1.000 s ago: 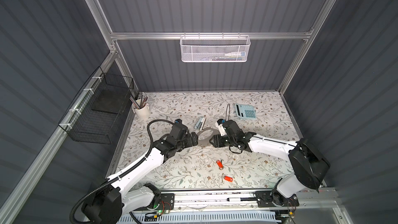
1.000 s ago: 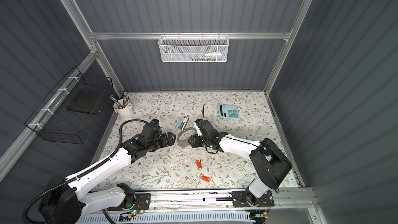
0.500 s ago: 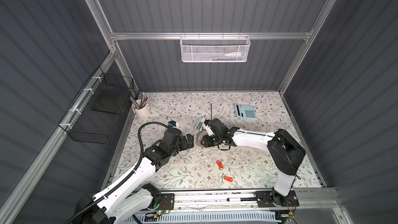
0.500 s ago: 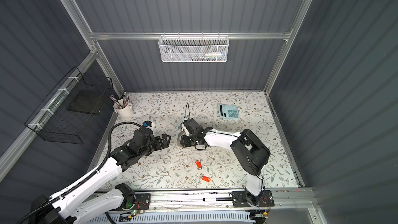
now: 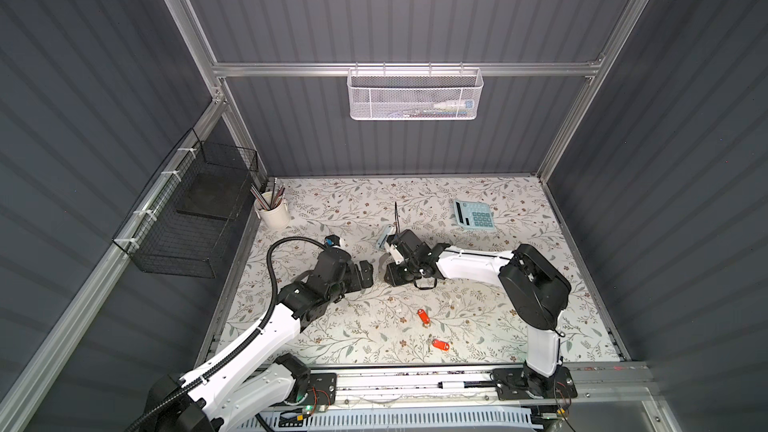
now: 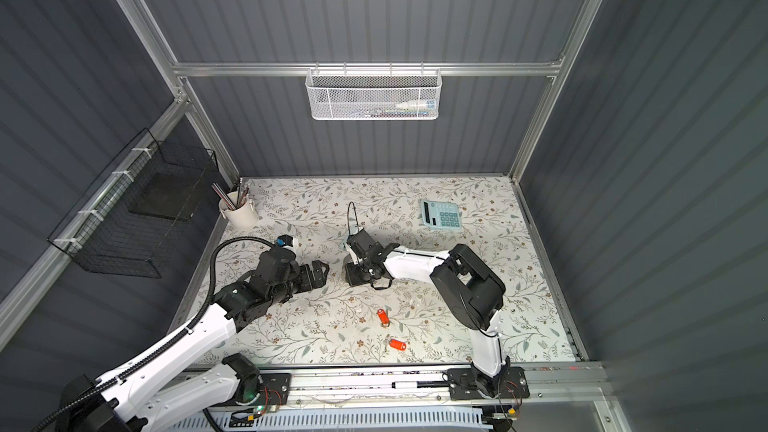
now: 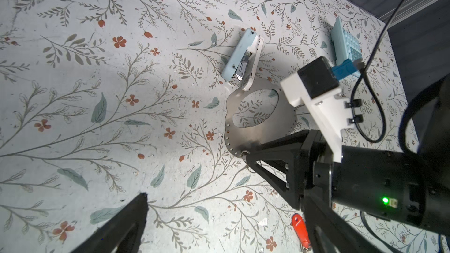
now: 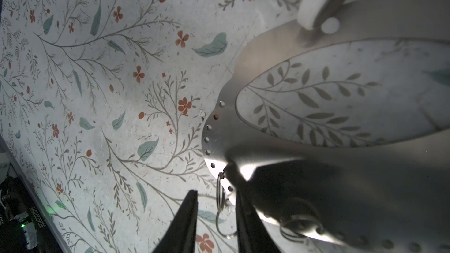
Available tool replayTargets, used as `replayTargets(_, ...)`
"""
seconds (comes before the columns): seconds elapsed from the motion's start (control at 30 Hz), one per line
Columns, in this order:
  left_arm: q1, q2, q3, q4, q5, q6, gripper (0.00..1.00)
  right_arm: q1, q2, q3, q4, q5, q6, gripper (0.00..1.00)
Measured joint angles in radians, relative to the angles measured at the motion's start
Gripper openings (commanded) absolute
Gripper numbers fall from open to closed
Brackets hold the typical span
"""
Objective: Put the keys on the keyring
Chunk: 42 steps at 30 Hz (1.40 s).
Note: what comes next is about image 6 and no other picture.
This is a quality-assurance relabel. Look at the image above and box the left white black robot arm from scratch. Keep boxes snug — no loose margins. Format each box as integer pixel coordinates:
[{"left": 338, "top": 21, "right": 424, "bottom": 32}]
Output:
[{"left": 52, "top": 246, "right": 329, "bottom": 431}]

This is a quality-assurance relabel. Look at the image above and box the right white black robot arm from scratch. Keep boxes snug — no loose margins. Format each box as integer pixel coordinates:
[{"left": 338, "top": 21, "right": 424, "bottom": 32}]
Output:
[{"left": 344, "top": 230, "right": 506, "bottom": 380}]

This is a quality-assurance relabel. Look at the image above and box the white pencil cup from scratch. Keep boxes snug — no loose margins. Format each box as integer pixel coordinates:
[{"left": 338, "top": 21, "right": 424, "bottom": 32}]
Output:
[{"left": 211, "top": 183, "right": 258, "bottom": 231}]

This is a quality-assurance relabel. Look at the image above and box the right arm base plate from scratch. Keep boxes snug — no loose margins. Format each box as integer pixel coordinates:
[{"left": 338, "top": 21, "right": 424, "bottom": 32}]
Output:
[{"left": 444, "top": 366, "right": 530, "bottom": 401}]

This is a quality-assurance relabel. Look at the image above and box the black wire mesh basket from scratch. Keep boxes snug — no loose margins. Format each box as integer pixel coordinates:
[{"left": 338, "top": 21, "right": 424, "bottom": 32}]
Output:
[{"left": 48, "top": 130, "right": 219, "bottom": 279}]

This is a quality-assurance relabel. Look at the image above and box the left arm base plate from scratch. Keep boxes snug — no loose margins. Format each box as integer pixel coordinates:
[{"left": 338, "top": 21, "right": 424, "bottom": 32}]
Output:
[{"left": 227, "top": 373, "right": 292, "bottom": 407}]

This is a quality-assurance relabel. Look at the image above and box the light blue calculator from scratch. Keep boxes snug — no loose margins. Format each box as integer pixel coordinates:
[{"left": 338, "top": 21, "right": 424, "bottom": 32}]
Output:
[{"left": 419, "top": 199, "right": 462, "bottom": 231}]

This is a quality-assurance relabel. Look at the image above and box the white perforated cable tray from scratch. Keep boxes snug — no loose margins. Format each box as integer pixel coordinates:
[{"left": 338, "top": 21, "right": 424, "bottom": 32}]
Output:
[{"left": 173, "top": 407, "right": 493, "bottom": 432}]

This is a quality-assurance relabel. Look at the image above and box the white wire mesh basket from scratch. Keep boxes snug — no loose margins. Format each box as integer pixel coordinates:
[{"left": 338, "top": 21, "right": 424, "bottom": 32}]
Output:
[{"left": 305, "top": 71, "right": 443, "bottom": 121}]

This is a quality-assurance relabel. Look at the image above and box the aluminium front rail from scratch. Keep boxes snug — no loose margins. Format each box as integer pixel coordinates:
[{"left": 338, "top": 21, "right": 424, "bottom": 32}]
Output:
[{"left": 261, "top": 362, "right": 614, "bottom": 408}]

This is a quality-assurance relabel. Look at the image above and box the white tube in basket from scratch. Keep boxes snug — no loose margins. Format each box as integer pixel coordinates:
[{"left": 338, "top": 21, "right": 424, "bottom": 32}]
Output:
[{"left": 385, "top": 99, "right": 438, "bottom": 115}]

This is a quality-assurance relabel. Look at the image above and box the red key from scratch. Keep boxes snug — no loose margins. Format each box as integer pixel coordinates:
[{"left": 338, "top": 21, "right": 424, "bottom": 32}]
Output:
[
  {"left": 377, "top": 309, "right": 391, "bottom": 327},
  {"left": 387, "top": 338, "right": 407, "bottom": 351}
]

